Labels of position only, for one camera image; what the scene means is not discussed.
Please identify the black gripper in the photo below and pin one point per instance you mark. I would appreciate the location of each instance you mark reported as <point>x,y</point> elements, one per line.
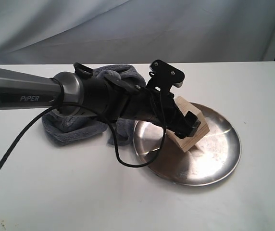
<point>152,106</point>

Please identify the grey microfibre cloth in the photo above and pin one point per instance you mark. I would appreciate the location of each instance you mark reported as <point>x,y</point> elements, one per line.
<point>66,130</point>

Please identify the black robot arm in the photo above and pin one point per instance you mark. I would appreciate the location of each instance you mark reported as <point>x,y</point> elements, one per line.
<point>105,94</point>

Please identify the round stainless steel plate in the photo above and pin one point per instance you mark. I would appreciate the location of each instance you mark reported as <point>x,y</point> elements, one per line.
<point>209,161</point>

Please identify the grey backdrop curtain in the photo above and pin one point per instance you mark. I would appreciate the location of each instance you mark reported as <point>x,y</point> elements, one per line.
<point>136,31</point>

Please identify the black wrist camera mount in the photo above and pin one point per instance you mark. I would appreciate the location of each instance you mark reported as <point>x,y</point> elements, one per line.
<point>164,76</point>

